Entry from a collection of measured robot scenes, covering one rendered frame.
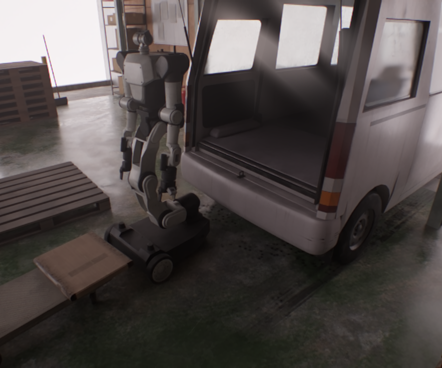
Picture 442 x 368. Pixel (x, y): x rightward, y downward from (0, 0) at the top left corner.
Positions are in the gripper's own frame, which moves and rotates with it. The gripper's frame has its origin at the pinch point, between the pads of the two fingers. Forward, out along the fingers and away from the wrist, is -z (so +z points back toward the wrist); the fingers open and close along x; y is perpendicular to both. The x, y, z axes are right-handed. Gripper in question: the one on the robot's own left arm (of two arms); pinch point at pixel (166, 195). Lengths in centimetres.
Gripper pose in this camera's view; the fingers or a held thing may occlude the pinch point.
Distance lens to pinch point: 207.1
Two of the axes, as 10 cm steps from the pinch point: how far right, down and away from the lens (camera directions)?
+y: 7.1, 3.1, -6.3
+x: -6.9, 1.3, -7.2
